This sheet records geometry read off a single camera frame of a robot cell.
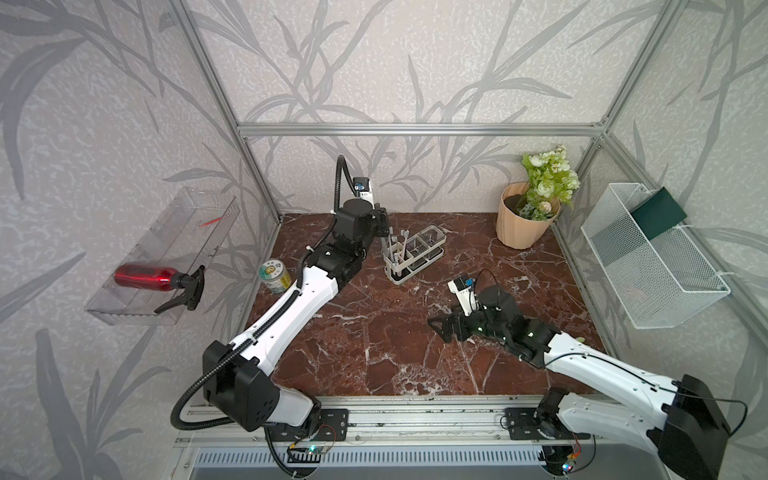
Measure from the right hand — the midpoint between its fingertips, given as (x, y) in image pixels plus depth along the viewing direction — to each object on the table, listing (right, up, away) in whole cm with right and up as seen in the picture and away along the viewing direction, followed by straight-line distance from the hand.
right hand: (438, 314), depth 77 cm
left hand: (-15, +28, -2) cm, 32 cm away
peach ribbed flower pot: (+29, +23, +24) cm, 44 cm away
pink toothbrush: (-9, +21, +14) cm, 27 cm away
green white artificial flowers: (+37, +38, +15) cm, 55 cm away
